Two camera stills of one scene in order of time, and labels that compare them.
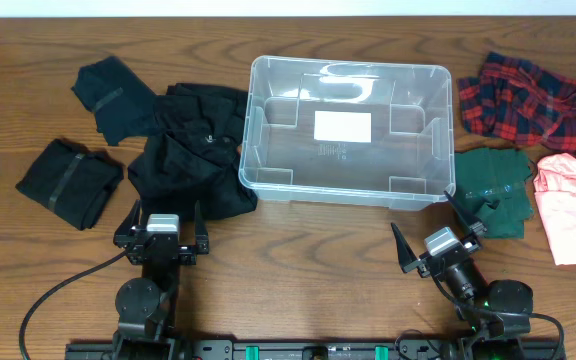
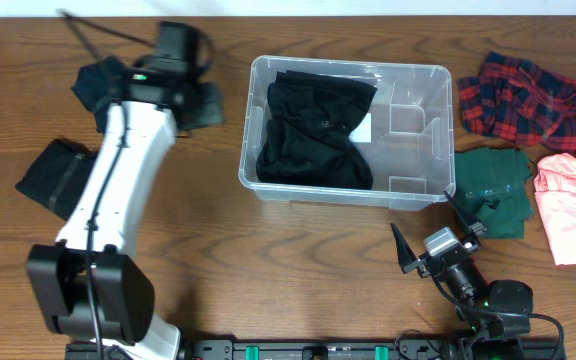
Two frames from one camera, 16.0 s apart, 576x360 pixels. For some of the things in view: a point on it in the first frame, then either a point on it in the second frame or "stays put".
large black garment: [193, 155] -> [308, 123]
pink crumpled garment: [572, 199] stays put
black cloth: [73, 181] stays put
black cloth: [122, 104] stays put
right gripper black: [409, 261] stays put
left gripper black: [126, 235] -> [208, 113]
